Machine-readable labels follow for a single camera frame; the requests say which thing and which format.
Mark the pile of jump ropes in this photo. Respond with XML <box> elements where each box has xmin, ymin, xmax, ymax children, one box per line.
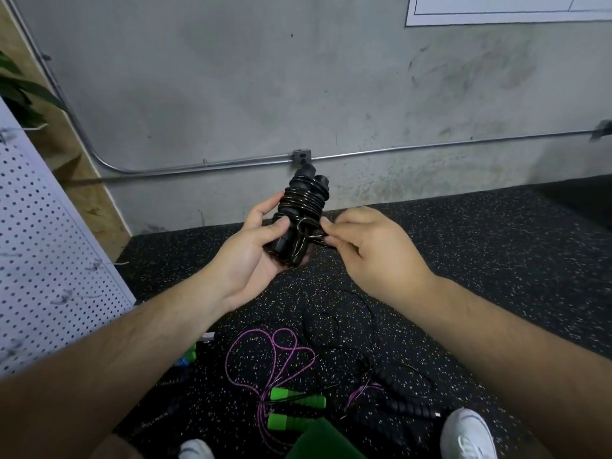
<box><xmin>224</xmin><ymin>282</ymin><xmax>446</xmax><ymax>448</ymax></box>

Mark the person's left forearm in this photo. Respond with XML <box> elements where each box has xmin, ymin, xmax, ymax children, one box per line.
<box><xmin>0</xmin><ymin>277</ymin><xmax>231</xmax><ymax>459</ymax></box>

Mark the metal conduit pipe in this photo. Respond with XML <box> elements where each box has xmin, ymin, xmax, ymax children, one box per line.
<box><xmin>10</xmin><ymin>0</ymin><xmax>612</xmax><ymax>178</ymax></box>

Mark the white shoe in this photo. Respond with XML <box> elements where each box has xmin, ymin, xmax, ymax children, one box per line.
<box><xmin>440</xmin><ymin>407</ymin><xmax>499</xmax><ymax>459</ymax></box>
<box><xmin>178</xmin><ymin>439</ymin><xmax>215</xmax><ymax>459</ymax></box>

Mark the white right shoe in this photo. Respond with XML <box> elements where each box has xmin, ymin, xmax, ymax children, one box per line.
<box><xmin>440</xmin><ymin>407</ymin><xmax>499</xmax><ymax>459</ymax></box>

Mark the white left shoe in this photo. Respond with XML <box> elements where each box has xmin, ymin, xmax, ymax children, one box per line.
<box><xmin>178</xmin><ymin>439</ymin><xmax>215</xmax><ymax>459</ymax></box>

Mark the green potted plant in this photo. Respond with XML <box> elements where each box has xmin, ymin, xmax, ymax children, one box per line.
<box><xmin>0</xmin><ymin>50</ymin><xmax>66</xmax><ymax>130</ymax></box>

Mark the person's left hand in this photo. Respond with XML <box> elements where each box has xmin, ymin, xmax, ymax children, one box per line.
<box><xmin>205</xmin><ymin>193</ymin><xmax>291</xmax><ymax>314</ymax></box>

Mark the person's right forearm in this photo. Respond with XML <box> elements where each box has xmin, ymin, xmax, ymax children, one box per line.
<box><xmin>411</xmin><ymin>277</ymin><xmax>612</xmax><ymax>459</ymax></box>

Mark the white pegboard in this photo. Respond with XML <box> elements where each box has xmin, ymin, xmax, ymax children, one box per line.
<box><xmin>0</xmin><ymin>98</ymin><xmax>137</xmax><ymax>379</ymax></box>

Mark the person's right hand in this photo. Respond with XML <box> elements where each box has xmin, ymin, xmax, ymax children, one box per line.
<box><xmin>320</xmin><ymin>206</ymin><xmax>439</xmax><ymax>312</ymax></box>

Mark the black foam-handled jump rope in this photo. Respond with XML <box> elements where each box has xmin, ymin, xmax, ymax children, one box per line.
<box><xmin>265</xmin><ymin>164</ymin><xmax>336</xmax><ymax>268</ymax></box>

